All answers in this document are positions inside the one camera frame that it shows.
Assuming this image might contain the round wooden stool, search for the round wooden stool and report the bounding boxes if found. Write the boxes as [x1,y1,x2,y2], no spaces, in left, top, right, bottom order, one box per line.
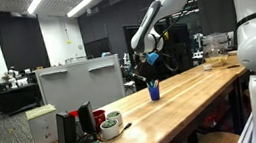
[196,129,242,143]

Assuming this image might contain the black desk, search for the black desk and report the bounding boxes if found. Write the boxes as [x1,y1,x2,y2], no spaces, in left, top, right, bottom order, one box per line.
[0,81,45,118]

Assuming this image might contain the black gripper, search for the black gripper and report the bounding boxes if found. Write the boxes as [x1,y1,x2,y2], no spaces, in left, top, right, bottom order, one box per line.
[132,51,153,79]

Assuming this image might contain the white green-rimmed bowls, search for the white green-rimmed bowls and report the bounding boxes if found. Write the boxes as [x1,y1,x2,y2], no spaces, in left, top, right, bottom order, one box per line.
[99,117,122,142]

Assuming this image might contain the black wall panel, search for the black wall panel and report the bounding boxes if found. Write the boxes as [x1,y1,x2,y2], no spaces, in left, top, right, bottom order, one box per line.
[0,2,52,76]

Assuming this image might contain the black cable with plug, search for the black cable with plug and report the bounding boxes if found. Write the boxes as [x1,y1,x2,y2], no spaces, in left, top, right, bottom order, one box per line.
[97,122,134,143]

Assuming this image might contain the orange marker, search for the orange marker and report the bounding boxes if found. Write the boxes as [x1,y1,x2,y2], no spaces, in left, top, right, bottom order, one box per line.
[153,78,162,89]

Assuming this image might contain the white marker with green cap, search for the white marker with green cap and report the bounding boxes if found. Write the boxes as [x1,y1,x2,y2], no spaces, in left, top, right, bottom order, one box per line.
[129,69,149,85]

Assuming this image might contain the white cardboard box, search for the white cardboard box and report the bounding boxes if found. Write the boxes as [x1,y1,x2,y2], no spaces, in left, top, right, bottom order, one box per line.
[24,103,62,143]

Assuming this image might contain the small white cup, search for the small white cup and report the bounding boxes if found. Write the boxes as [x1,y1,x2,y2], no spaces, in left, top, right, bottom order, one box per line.
[202,63,213,71]

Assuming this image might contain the clear plastic container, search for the clear plastic container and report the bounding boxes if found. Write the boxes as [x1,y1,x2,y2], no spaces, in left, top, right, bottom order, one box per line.
[201,30,232,59]

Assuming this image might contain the blue plastic cup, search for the blue plastic cup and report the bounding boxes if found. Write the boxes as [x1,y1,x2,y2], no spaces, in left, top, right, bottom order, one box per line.
[147,85,162,103]

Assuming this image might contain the red cup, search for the red cup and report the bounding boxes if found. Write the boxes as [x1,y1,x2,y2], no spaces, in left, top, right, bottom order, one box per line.
[92,108,109,132]

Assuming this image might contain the teal marker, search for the teal marker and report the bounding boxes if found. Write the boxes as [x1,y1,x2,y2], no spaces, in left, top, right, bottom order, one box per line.
[146,79,154,90]

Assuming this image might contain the black pen on table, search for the black pen on table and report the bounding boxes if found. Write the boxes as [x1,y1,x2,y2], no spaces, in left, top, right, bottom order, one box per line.
[226,63,241,70]

